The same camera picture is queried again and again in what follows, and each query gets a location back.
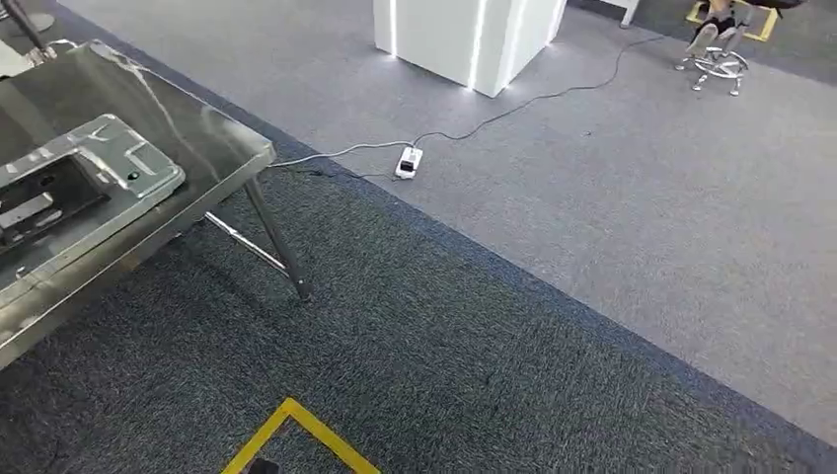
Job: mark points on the person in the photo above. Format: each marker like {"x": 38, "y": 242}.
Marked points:
{"x": 709, "y": 29}

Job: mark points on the white table leg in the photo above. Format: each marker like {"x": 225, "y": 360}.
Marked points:
{"x": 624, "y": 10}

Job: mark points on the black stand pole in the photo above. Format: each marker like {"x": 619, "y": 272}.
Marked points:
{"x": 26, "y": 26}

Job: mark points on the black robot foot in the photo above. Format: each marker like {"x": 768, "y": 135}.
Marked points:
{"x": 263, "y": 467}

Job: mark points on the silver stamped metal frame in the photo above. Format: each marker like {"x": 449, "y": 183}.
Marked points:
{"x": 124, "y": 154}

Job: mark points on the white power strip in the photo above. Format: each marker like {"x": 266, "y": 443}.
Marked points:
{"x": 409, "y": 162}

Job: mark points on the black swivel chair chrome base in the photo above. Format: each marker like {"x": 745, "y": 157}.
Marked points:
{"x": 716, "y": 65}

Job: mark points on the white lit display box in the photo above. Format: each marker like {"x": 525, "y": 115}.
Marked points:
{"x": 458, "y": 33}

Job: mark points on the steel table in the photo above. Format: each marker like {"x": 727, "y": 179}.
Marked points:
{"x": 196, "y": 131}

